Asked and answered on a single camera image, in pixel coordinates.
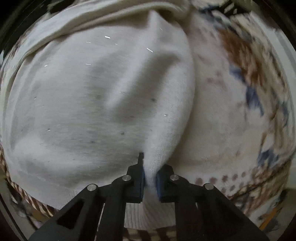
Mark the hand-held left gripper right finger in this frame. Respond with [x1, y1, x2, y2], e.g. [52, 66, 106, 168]
[156, 164, 270, 241]

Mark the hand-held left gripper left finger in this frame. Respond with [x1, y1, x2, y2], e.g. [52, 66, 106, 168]
[28, 152, 145, 241]

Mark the white knit sweater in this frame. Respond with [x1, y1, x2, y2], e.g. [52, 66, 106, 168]
[0, 0, 196, 230]

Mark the printed patterned blanket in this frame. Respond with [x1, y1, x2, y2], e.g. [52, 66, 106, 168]
[0, 0, 296, 241]

